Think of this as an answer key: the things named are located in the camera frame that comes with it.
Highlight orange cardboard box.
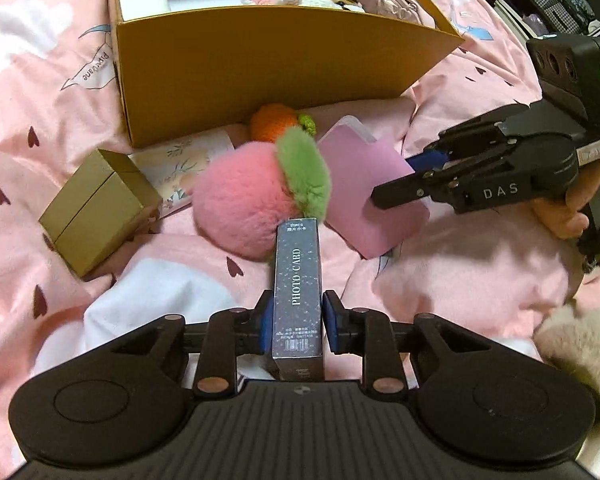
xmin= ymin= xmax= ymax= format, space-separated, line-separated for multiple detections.
xmin=107 ymin=0 xmax=467 ymax=149

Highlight person's right hand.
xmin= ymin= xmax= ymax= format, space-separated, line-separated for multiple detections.
xmin=530 ymin=160 xmax=600 ymax=241

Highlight pink plastic card case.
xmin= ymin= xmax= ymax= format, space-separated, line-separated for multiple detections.
xmin=316 ymin=116 xmax=431 ymax=260

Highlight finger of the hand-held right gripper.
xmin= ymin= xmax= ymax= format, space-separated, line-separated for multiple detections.
xmin=406 ymin=104 xmax=532 ymax=176
xmin=371 ymin=143 xmax=514 ymax=211

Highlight pink plush peach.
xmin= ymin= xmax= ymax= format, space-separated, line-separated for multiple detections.
xmin=192 ymin=126 xmax=332 ymax=263

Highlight illustrated paper card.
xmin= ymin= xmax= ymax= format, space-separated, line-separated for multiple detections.
xmin=130 ymin=127 xmax=237 ymax=219

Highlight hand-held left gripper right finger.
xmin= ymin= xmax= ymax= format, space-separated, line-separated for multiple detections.
xmin=322 ymin=291 xmax=486 ymax=394

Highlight gold cardboard box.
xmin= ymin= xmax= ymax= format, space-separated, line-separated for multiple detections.
xmin=38 ymin=148 xmax=164 ymax=280

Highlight dark speckled card box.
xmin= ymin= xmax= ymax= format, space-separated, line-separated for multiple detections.
xmin=269 ymin=217 xmax=326 ymax=382

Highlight brown and white plush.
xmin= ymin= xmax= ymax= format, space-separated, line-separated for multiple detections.
xmin=305 ymin=0 xmax=366 ymax=14

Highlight white rounded box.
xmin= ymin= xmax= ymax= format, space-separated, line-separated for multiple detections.
xmin=119 ymin=0 xmax=172 ymax=24

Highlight orange knitted tangerine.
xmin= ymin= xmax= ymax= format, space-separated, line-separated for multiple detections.
xmin=250 ymin=103 xmax=315 ymax=144

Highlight cream fluffy garment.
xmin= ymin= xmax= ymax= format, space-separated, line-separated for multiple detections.
xmin=535 ymin=305 xmax=600 ymax=413

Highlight black cable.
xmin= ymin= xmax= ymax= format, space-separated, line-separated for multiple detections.
xmin=575 ymin=195 xmax=600 ymax=274

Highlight pink printed blanket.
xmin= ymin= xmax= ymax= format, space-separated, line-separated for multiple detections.
xmin=0 ymin=0 xmax=600 ymax=480

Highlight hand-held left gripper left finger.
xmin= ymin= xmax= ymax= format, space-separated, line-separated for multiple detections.
xmin=105 ymin=290 xmax=276 ymax=396

